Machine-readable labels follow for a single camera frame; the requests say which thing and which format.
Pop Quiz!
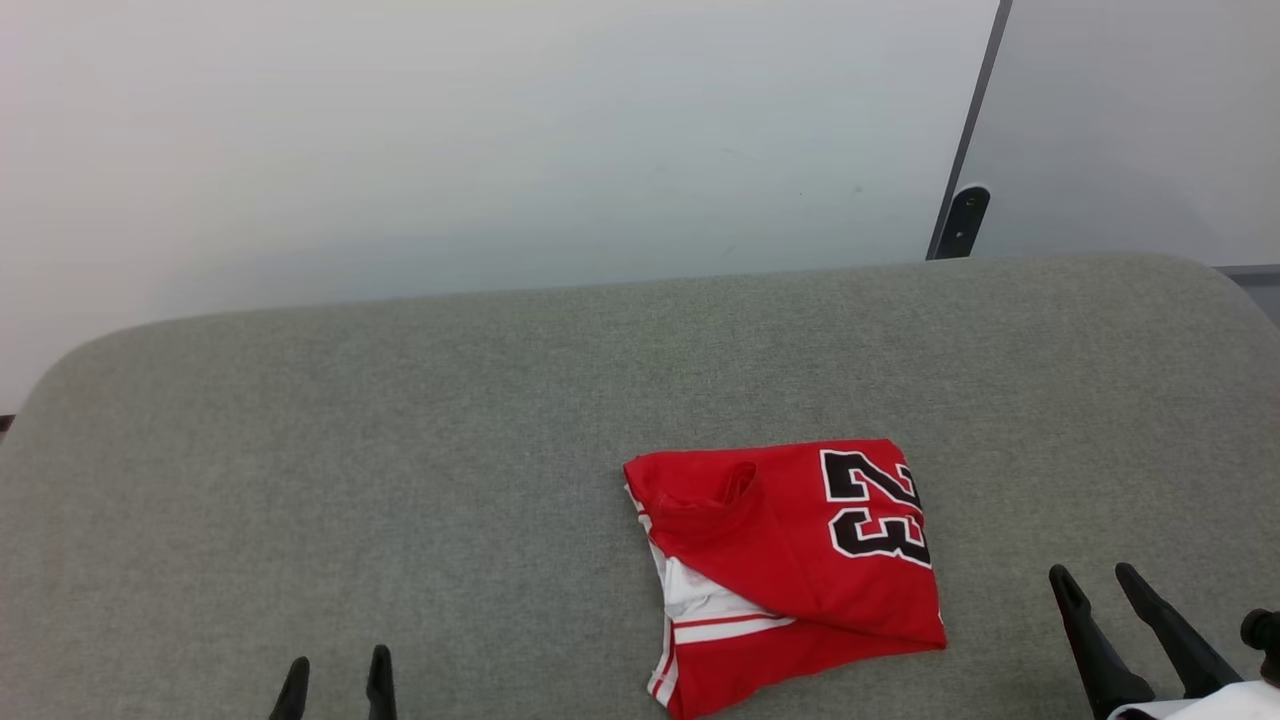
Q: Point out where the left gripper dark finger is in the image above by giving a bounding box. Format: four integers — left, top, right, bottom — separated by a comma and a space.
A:
364, 644, 399, 720
267, 656, 312, 720

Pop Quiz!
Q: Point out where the grey fabric sofa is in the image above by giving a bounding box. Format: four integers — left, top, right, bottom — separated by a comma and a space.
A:
0, 253, 1280, 720

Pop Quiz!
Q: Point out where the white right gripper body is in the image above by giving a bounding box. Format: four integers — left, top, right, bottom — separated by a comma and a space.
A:
1107, 679, 1280, 720

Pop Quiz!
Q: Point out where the dark wall panel edge strip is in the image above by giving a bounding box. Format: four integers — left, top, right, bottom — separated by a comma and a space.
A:
926, 0, 1014, 262

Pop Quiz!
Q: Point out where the black wall bracket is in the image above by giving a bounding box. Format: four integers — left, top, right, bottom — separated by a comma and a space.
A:
934, 184, 992, 261

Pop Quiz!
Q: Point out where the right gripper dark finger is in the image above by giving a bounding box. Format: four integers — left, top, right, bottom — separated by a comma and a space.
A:
1047, 564, 1157, 720
1114, 561, 1245, 700

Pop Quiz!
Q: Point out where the red white basketball jersey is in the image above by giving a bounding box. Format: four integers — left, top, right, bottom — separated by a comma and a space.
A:
622, 437, 949, 720

